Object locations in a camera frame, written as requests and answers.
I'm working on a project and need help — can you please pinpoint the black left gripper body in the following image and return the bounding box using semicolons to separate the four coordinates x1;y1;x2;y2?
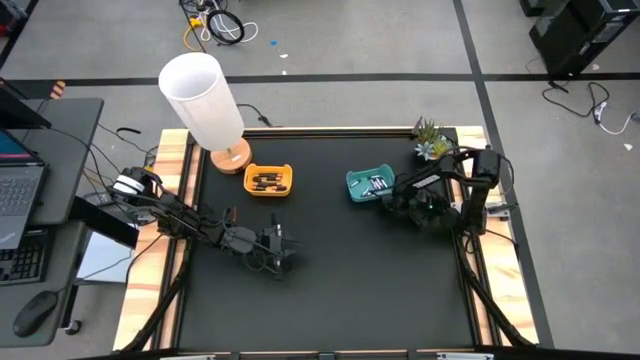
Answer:
248;222;291;274

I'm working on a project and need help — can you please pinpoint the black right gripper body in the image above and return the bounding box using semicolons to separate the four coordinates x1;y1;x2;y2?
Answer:
397;190;464;230

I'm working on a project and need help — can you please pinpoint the teal plastic bin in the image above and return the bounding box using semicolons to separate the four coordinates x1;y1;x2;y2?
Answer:
345;163;397;204

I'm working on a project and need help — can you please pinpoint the yellow plastic bin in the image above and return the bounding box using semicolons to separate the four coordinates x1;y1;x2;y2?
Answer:
243;163;294;198

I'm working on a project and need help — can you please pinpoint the small potted succulent plant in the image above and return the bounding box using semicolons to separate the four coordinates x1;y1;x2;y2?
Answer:
413;117;456;162

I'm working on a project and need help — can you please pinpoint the black slanted panel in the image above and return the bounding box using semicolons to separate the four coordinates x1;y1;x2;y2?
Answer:
69;195;141;250

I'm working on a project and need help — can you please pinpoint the white lamp with wooden base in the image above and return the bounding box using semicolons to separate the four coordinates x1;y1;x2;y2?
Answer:
157;52;254;176

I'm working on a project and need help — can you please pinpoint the light grey flat panel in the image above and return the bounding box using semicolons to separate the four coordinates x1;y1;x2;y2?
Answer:
75;230;140;285

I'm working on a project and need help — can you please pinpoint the black power adapter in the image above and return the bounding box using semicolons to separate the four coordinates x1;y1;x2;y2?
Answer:
82;192;119;208

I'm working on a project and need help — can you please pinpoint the black desk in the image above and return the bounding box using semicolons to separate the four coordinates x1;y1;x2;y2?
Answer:
0;97;105;349

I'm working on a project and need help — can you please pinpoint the small black box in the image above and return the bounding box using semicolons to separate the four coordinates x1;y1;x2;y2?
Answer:
518;0;547;18

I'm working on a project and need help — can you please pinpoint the black computer tower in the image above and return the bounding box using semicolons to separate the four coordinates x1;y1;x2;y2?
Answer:
528;0;640;77

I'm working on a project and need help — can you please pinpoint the black computer mouse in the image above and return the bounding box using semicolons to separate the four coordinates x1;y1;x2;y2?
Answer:
12;289;60;339

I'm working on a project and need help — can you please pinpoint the black keyboard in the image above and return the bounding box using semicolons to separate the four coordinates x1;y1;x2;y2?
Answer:
0;227;51;287

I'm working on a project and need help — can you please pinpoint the dark grey laptop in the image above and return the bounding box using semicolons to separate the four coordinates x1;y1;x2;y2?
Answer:
0;127;50;251

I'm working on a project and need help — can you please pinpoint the black aluminium table frame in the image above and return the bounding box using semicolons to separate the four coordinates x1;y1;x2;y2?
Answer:
149;125;501;360

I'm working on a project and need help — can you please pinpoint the black lamp power cable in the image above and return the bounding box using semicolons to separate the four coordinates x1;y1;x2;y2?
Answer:
236;102;275;128

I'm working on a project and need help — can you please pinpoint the black frame strut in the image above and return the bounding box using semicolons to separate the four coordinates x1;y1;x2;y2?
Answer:
119;238;191;354
457;234;534;349

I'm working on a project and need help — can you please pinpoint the black cable bundle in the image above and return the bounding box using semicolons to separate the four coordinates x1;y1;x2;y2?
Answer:
47;122;169;196

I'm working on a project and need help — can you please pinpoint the black floor cable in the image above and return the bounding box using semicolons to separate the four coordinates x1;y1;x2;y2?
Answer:
541;79;612;120

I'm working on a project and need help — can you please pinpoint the white power cable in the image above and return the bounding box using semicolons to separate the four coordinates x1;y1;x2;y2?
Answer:
592;101;640;137

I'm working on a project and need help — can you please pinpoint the black coiled cable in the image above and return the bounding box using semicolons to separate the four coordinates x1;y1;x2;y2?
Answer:
206;8;247;46

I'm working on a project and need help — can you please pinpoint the white floor cable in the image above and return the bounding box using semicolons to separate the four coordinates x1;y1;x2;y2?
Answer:
198;0;260;44

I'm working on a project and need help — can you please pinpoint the yellow floor cable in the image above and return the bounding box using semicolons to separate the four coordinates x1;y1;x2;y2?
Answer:
182;16;207;54

